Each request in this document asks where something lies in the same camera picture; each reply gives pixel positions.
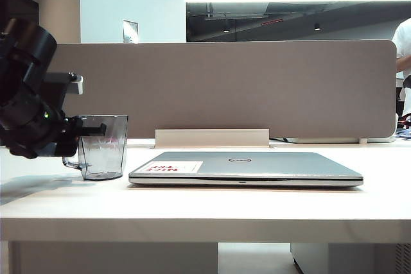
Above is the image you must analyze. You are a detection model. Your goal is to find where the person in white shirt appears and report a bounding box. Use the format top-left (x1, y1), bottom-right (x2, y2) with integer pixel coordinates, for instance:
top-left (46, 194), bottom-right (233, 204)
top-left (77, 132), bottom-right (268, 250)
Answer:
top-left (391, 20), bottom-right (411, 117)

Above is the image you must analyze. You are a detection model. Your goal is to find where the white sticker with red print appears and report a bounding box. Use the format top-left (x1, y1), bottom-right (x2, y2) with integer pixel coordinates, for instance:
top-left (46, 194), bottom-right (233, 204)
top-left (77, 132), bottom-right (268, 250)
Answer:
top-left (140, 160), bottom-right (204, 175)

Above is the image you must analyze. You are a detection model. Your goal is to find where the dark brown cabinet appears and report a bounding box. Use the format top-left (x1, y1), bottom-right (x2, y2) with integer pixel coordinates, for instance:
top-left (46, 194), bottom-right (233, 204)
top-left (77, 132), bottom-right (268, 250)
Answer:
top-left (0, 0), bottom-right (40, 40)

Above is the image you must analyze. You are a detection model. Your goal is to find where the beige fabric desk partition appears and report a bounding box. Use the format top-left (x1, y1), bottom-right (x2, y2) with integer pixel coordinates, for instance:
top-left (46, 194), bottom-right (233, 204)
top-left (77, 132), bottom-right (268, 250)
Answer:
top-left (48, 39), bottom-right (399, 140)

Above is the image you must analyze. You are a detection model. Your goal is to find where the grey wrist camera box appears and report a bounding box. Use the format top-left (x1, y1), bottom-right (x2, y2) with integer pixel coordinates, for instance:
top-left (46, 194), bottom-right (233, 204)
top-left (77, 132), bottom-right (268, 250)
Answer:
top-left (44, 73), bottom-right (85, 96)

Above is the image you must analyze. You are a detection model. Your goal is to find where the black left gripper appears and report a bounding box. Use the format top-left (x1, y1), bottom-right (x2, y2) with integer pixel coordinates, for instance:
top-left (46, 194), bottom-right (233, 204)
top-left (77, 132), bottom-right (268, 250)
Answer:
top-left (0, 92), bottom-right (107, 159)

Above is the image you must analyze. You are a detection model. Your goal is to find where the white tray behind partition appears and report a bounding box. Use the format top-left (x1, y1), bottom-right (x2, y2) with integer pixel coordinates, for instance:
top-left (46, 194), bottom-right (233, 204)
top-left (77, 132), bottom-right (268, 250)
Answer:
top-left (282, 135), bottom-right (398, 144)

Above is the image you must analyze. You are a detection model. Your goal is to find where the framed wall poster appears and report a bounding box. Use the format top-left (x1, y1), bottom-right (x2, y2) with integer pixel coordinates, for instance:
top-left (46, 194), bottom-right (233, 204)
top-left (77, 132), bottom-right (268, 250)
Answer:
top-left (122, 19), bottom-right (139, 44)

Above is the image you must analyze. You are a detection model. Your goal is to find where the silver Dell laptop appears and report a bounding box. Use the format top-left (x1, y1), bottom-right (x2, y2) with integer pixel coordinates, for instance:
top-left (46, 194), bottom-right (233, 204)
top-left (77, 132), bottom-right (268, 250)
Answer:
top-left (128, 151), bottom-right (364, 188)

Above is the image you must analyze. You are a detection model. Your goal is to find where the clear faceted water cup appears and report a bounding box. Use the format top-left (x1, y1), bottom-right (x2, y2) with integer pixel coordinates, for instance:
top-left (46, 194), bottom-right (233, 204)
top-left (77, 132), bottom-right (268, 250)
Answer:
top-left (62, 114), bottom-right (129, 181)

